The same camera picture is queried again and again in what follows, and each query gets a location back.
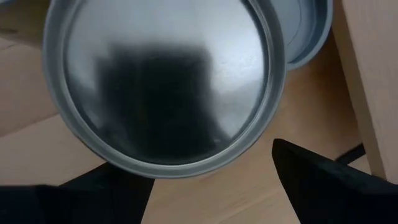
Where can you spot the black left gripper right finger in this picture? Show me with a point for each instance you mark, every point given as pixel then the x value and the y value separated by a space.
pixel 335 196

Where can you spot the green dotted can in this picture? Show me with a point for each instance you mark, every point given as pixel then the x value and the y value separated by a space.
pixel 161 46

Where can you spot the tomato print can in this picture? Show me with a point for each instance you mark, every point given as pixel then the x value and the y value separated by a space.
pixel 301 28

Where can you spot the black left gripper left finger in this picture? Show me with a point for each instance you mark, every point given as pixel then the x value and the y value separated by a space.
pixel 77 202

